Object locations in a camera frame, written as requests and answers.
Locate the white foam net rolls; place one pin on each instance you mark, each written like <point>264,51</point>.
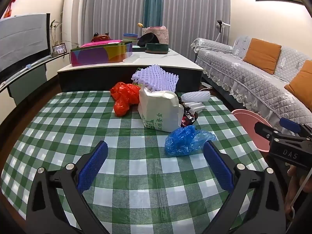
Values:
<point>197,107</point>

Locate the large red plastic bag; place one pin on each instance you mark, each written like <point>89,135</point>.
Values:
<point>124,95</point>

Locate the colourful rectangular box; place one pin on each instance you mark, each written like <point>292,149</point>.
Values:
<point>97,54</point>

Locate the pink plastic bin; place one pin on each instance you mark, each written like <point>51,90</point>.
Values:
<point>246,126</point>

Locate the grey sheer curtain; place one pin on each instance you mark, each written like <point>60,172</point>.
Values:
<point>109,9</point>

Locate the person's right hand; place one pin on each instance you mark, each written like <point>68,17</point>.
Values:
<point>296,184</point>

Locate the photo frame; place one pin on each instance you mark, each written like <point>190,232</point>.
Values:
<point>59,49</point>

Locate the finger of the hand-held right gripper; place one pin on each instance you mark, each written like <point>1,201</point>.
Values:
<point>290,125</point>
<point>263,129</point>

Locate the orange cushion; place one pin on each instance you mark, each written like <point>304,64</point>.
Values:
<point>262,54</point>
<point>301,85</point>

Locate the pink lace basket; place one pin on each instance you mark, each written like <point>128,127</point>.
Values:
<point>159,34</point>

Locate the white flat translucent box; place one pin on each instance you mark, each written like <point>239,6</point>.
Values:
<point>131,59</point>

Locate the white bag with green print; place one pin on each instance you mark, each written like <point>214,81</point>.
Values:
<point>158,112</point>

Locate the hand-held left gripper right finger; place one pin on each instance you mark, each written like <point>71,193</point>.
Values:
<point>218,168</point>

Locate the lavender foam mesh sheet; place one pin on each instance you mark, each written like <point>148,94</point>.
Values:
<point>156,78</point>

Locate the television with grey cover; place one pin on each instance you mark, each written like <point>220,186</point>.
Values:
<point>22,41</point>

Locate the white floor air conditioner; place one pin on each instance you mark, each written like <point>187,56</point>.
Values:
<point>73,17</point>

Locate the teal curtain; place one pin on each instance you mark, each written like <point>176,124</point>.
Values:
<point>153,2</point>

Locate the bamboo plant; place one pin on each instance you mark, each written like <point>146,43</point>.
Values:
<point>54,33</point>

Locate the pink plastic lid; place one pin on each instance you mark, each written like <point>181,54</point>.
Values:
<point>100,44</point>

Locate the green round tin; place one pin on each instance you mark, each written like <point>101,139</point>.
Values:
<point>157,48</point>

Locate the red brown teapot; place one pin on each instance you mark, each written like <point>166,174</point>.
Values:
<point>100,37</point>

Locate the black red snack bag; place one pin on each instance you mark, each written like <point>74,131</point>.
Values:
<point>187,120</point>

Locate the white top coffee table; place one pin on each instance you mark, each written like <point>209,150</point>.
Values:
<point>97,78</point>

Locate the white foam net sheet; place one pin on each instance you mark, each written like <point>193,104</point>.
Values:
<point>196,96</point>

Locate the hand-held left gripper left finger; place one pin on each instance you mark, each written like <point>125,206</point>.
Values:
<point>93,168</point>

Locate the green checked tablecloth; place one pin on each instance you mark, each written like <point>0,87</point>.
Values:
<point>146,187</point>

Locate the black hat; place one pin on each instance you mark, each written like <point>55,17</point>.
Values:
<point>147,40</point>

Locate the television stand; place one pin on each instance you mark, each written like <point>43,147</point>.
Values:
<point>26,82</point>

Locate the blue plastic bag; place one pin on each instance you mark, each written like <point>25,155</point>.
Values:
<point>185,139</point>

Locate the white floor stand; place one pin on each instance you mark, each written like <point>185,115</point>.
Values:
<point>220,26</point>

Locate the white power strip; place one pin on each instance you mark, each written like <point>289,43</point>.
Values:
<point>206,85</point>

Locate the sofa with grey quilted cover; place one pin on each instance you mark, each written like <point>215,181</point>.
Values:
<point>248,82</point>

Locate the stack of coloured bowls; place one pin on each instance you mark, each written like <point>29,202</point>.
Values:
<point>130,38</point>

